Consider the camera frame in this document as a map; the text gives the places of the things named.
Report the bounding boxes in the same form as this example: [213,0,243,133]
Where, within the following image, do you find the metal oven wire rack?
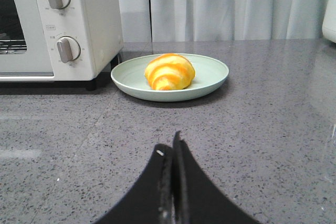
[0,39,27,55]

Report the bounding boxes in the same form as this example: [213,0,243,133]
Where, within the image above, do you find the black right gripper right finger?
[172,131,258,223]

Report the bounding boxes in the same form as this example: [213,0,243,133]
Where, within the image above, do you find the oven door with glass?
[1,0,54,78]

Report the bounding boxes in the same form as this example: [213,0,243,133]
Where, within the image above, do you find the white curtain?
[120,0,328,42]

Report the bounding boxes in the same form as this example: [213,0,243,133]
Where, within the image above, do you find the light green plate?
[111,53,229,102]

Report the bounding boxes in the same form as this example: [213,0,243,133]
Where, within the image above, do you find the lower oven knob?
[56,36,81,63]

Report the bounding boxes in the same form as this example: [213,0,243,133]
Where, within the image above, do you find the white toaster oven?
[1,0,123,90]

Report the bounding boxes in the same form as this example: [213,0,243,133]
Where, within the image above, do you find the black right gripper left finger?
[96,144,173,223]

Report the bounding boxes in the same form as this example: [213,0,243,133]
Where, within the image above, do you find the white appliance at right edge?
[322,0,335,42]

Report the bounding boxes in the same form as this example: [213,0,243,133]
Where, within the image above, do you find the yellow orange croissant bread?
[144,54,195,91]

